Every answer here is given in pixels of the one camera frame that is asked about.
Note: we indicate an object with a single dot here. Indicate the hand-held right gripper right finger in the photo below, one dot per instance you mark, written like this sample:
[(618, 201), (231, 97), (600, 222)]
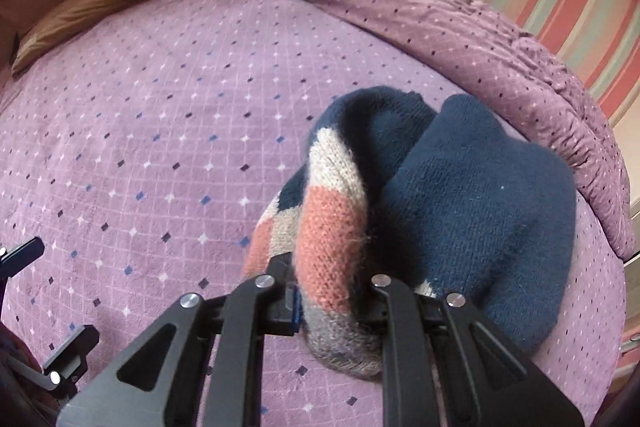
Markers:
[(395, 322)]

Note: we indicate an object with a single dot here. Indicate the navy patterned knit sweater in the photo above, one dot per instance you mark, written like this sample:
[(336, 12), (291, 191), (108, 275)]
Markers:
[(475, 207)]

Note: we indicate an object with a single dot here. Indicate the brown pillow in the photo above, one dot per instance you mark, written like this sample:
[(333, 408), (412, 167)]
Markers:
[(100, 7)]

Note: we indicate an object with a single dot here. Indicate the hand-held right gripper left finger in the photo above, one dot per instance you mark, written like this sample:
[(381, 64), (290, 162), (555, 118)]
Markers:
[(294, 309)]

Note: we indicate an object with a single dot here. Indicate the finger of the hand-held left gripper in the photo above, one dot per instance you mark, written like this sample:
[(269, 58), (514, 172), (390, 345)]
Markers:
[(22, 254), (75, 349)]

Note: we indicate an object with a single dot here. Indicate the purple dotted bed sheet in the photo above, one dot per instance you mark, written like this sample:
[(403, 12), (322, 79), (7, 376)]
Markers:
[(150, 132)]

